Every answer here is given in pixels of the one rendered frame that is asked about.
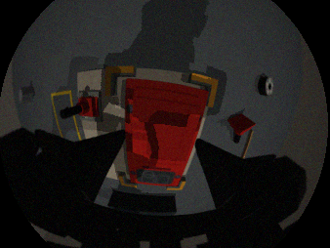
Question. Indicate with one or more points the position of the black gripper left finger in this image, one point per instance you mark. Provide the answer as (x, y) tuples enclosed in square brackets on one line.
[(87, 161)]

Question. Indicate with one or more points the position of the black toy wheel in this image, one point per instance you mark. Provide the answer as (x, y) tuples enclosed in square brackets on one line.
[(265, 86)]

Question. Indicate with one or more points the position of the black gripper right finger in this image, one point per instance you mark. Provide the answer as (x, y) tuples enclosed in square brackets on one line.
[(226, 173)]

